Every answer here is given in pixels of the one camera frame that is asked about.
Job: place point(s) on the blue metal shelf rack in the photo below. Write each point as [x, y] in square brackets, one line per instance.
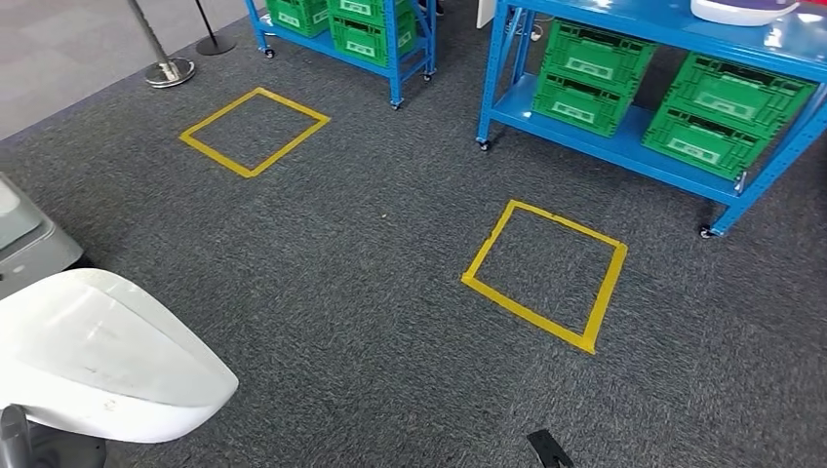
[404, 71]
[614, 145]

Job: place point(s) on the black robot body part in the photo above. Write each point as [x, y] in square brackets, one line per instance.
[549, 449]

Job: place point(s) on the yellow floor tape square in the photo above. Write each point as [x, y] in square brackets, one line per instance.
[604, 291]

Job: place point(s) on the white table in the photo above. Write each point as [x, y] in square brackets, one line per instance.
[486, 11]

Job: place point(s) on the black thin stanchion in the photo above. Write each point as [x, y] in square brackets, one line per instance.
[216, 45]

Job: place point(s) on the chrome barrier stanchion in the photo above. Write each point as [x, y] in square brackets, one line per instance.
[169, 71]

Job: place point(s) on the grey box machine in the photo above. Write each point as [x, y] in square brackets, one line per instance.
[32, 252]

